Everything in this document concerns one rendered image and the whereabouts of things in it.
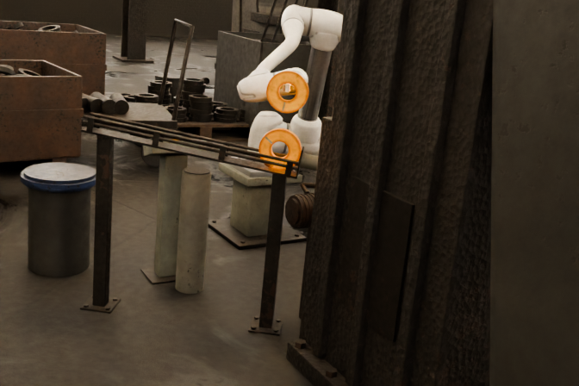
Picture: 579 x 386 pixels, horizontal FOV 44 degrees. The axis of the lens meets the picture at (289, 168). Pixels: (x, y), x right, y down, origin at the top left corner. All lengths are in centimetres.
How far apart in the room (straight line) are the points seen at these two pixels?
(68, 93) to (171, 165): 167
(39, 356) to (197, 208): 83
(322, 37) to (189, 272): 125
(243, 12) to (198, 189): 585
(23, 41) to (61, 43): 29
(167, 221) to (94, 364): 80
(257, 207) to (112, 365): 140
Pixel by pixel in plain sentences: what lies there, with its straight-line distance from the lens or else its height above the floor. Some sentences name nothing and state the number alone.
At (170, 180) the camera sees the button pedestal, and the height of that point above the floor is 44.
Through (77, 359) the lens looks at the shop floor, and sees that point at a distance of 262.
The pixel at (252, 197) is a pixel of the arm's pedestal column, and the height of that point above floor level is 23.
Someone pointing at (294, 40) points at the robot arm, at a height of 105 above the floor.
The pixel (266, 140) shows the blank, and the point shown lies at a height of 73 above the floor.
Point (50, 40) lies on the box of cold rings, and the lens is 615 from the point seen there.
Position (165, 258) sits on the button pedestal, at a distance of 319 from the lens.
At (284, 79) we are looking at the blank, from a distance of 264.
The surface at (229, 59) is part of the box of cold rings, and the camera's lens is 629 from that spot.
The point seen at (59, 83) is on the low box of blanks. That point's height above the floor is 58.
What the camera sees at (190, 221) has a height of 32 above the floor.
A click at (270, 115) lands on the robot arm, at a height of 64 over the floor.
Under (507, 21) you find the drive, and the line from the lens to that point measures 177.
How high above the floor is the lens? 129
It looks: 14 degrees down
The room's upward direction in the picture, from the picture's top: 5 degrees clockwise
